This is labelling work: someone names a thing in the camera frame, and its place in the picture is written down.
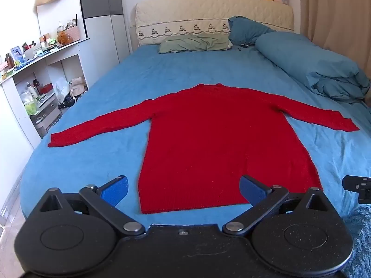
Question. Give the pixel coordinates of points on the green plastic bag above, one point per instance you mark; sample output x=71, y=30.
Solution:
x=30, y=105

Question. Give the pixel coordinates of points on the brown glass bottle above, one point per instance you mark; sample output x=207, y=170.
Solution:
x=10, y=60

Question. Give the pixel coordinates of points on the pink storage box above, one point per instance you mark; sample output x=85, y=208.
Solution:
x=73, y=32

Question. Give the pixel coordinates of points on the blue fuzzy rug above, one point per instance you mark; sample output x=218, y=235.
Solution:
x=358, y=237

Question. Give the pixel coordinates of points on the red box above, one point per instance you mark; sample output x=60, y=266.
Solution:
x=45, y=88

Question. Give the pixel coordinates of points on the grey plastic drawer unit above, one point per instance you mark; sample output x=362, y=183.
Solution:
x=46, y=115

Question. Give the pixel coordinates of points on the red knit sweater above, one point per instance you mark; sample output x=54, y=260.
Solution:
x=214, y=139

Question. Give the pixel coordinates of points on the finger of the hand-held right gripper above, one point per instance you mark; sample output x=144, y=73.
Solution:
x=352, y=184

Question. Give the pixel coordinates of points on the white and grey wardrobe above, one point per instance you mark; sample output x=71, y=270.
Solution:
x=101, y=29

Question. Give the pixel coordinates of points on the beige curtain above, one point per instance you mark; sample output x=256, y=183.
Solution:
x=336, y=11

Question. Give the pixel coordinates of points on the white shelf desk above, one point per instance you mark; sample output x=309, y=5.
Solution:
x=11, y=107

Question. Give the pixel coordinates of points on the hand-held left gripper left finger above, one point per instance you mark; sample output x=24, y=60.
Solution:
x=116, y=190

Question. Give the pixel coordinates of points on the bed with blue sheet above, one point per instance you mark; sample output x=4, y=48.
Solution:
x=116, y=92

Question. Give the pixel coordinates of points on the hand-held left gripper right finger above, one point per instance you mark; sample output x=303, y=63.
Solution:
x=251, y=189

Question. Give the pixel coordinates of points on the white plastic bottle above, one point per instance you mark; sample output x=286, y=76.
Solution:
x=29, y=88

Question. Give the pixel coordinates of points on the small brown teddy bear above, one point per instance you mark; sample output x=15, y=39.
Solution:
x=64, y=38

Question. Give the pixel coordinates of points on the teal pillow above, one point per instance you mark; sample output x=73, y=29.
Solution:
x=246, y=30

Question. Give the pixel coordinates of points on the rolled blue duvet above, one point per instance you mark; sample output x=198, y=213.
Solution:
x=313, y=60

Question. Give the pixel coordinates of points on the green pillow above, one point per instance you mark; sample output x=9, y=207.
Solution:
x=197, y=42

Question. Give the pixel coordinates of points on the beige quilted headboard cover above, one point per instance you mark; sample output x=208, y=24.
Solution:
x=208, y=11

